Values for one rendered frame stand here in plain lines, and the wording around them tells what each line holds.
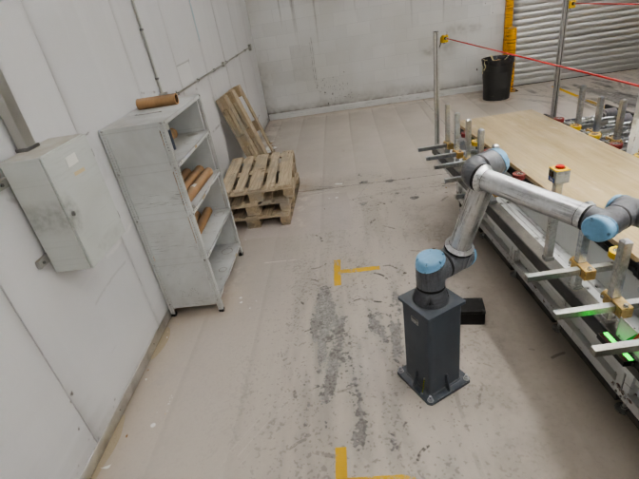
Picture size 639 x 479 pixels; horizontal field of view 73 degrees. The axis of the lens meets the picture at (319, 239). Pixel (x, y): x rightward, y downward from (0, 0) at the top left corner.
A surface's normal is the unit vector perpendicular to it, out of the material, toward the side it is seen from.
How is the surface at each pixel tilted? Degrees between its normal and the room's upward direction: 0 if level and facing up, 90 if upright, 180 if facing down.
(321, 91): 90
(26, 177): 90
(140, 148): 90
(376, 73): 90
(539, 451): 0
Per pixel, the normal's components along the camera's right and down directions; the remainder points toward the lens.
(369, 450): -0.15, -0.86
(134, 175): -0.03, 0.49
